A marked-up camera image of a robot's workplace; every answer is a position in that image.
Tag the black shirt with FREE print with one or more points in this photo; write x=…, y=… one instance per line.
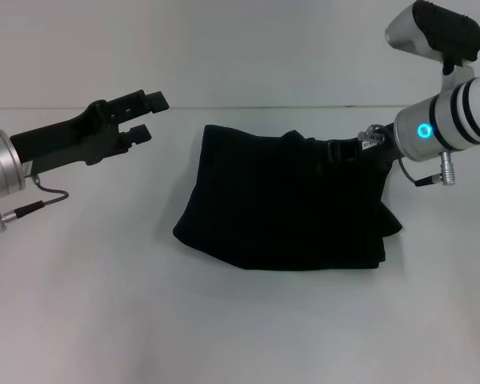
x=284, y=200

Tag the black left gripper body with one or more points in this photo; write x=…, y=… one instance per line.
x=68, y=140

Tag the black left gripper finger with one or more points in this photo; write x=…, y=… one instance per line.
x=144, y=103
x=138, y=135

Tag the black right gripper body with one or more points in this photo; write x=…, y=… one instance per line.
x=378, y=150

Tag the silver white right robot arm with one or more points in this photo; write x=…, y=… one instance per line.
x=452, y=116

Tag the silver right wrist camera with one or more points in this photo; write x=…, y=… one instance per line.
x=436, y=28

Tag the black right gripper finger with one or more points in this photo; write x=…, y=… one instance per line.
x=342, y=151

